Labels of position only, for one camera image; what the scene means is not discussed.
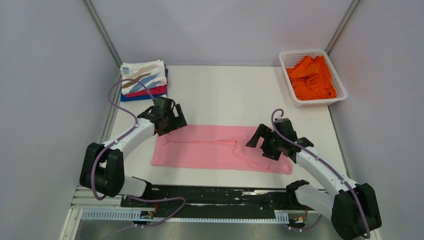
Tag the white patterned folded shirt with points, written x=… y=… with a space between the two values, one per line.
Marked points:
x=151 y=74

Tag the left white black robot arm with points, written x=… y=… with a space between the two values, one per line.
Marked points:
x=103 y=169

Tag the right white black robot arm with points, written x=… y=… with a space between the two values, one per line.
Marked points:
x=351 y=207

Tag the blue folded shirt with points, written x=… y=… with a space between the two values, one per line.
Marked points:
x=143 y=94

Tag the orange t shirt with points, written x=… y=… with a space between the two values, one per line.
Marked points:
x=311 y=79

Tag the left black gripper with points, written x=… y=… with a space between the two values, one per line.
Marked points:
x=181 y=118

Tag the pink t shirt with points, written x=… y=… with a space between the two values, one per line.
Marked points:
x=215 y=147

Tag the white plastic basket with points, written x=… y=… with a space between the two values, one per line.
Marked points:
x=289 y=59

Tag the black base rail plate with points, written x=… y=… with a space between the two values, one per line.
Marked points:
x=217 y=202

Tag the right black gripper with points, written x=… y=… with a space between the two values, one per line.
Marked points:
x=264 y=132

